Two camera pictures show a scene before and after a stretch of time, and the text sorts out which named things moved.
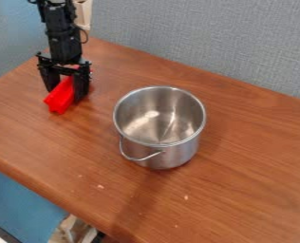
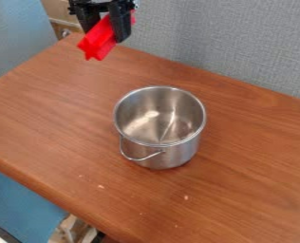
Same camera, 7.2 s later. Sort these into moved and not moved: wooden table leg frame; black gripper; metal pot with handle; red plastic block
Moved: red plastic block; black gripper
Not moved: wooden table leg frame; metal pot with handle
